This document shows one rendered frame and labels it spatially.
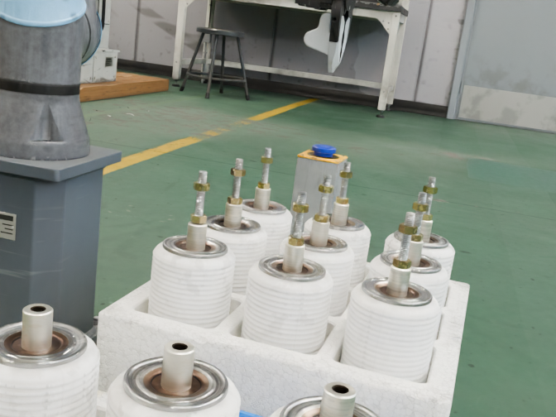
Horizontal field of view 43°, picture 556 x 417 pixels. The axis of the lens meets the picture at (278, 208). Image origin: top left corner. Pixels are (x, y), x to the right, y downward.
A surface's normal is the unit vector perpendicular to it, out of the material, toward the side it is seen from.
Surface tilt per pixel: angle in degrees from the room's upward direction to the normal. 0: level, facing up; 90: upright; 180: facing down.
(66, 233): 90
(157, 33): 90
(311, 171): 90
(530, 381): 0
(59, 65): 90
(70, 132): 73
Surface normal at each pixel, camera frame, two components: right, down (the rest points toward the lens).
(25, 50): 0.07, 0.26
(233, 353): -0.30, 0.20
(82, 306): 0.96, 0.18
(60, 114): 0.72, -0.04
